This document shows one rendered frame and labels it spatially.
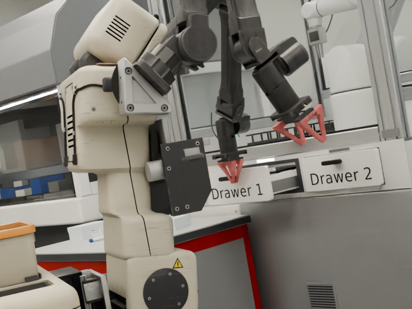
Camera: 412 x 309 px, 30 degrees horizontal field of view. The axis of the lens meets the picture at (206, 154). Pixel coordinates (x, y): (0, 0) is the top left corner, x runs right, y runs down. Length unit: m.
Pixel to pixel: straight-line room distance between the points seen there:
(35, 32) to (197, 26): 1.74
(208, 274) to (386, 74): 0.87
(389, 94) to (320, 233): 0.52
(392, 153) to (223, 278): 0.72
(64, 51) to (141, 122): 1.50
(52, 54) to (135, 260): 1.57
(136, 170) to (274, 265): 1.08
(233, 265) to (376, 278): 0.51
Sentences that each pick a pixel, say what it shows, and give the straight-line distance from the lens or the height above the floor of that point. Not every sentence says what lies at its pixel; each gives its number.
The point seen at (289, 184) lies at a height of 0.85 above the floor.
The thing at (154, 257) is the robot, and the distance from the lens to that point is 1.70.
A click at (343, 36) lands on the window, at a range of 2.39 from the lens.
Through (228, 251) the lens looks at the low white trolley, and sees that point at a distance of 2.63.
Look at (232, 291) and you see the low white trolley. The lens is 2.64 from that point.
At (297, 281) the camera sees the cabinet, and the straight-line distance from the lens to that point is 2.64.
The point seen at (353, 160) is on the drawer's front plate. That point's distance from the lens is 2.37.
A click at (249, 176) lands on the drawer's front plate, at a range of 2.46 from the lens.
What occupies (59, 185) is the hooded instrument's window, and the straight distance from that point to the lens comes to 3.20.
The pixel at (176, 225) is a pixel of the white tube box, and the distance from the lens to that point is 2.59.
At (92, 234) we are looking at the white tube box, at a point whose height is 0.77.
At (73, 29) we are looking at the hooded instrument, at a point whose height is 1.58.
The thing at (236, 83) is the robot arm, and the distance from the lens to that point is 2.36.
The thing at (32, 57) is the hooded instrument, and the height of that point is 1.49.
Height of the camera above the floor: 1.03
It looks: 1 degrees down
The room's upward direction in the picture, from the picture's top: 10 degrees counter-clockwise
